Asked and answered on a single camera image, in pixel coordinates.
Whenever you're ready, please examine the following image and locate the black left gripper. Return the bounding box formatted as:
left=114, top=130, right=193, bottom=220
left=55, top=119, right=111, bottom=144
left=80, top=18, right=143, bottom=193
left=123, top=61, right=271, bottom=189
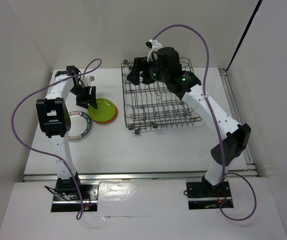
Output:
left=70, top=84, right=98, bottom=110

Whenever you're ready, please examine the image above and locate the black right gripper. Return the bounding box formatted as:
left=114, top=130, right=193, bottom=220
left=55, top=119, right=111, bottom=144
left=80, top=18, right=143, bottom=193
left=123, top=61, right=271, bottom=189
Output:
left=126, top=55, right=169, bottom=86

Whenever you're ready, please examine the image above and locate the lime green plate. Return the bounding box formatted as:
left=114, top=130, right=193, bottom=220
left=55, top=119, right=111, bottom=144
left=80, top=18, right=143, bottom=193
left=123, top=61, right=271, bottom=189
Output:
left=88, top=98, right=117, bottom=123

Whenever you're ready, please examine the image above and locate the green patterned white plate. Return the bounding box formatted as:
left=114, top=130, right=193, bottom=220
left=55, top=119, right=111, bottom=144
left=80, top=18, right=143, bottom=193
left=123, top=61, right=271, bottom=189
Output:
left=68, top=111, right=92, bottom=141

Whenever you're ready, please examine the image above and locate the orange plate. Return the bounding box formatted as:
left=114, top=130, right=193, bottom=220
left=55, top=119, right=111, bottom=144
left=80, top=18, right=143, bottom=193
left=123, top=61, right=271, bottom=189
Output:
left=93, top=107, right=118, bottom=124

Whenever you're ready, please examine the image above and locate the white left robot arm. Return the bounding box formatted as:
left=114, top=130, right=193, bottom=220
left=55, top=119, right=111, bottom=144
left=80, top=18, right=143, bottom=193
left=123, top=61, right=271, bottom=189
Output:
left=36, top=65, right=98, bottom=201

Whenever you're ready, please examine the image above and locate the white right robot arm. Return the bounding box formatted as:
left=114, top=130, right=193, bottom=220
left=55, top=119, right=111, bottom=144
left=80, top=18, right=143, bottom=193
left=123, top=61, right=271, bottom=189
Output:
left=126, top=39, right=251, bottom=196

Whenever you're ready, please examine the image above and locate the black corner pole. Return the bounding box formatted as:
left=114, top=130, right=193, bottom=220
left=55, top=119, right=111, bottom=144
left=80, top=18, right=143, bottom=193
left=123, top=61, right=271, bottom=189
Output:
left=225, top=0, right=263, bottom=71

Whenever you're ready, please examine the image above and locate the grey wire dish rack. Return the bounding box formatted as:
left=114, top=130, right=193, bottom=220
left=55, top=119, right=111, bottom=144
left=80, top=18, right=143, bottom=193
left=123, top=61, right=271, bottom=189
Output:
left=121, top=59, right=203, bottom=135

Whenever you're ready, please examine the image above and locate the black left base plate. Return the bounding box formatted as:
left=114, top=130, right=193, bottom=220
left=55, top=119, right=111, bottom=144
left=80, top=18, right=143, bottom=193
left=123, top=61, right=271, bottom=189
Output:
left=49, top=182, right=99, bottom=213

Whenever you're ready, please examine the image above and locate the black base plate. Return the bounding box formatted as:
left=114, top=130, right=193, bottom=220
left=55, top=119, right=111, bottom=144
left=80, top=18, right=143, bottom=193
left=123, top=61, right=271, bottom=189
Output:
left=49, top=182, right=99, bottom=213
left=183, top=181, right=234, bottom=210

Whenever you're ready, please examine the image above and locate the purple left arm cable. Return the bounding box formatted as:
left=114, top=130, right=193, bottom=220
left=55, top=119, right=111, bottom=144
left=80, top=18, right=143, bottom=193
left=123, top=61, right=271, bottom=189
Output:
left=10, top=58, right=102, bottom=221

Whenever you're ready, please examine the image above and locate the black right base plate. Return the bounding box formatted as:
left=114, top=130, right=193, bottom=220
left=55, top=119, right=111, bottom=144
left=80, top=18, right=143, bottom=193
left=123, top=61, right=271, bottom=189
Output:
left=183, top=181, right=234, bottom=210

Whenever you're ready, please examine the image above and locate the aluminium right side rail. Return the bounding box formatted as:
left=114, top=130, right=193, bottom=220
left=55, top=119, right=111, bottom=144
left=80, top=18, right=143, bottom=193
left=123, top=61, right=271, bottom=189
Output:
left=218, top=68, right=259, bottom=177

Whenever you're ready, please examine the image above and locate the aluminium rail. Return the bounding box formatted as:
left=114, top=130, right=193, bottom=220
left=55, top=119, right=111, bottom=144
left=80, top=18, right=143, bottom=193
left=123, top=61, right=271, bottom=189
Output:
left=23, top=170, right=259, bottom=182
left=218, top=68, right=259, bottom=177

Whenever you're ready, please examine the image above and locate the aluminium front rail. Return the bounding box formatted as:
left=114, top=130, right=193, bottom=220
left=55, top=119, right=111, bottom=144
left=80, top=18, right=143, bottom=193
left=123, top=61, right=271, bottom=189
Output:
left=23, top=170, right=259, bottom=182

